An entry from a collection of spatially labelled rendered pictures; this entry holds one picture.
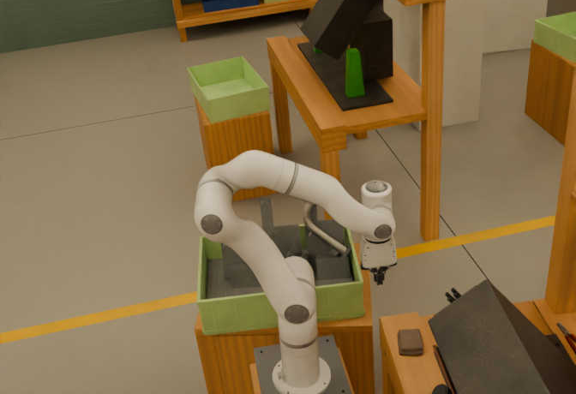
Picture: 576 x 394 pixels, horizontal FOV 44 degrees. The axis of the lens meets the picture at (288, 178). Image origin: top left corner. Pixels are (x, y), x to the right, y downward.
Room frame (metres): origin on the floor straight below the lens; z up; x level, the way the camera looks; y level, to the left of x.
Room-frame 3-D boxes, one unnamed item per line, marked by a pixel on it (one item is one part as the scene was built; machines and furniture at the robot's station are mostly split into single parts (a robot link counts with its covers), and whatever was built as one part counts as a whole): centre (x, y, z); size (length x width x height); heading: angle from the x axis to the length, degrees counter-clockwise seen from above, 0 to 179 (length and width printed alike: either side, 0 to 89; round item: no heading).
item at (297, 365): (1.64, 0.02, 1.00); 0.19 x 0.19 x 0.18
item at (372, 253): (1.63, -0.24, 1.41); 0.10 x 0.07 x 0.11; 93
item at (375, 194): (1.63, -0.24, 1.55); 0.09 x 0.08 x 0.13; 179
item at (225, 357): (2.27, 0.05, 0.39); 0.68 x 0.52 x 0.79; 83
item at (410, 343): (1.74, -0.35, 0.91); 0.10 x 0.08 x 0.03; 173
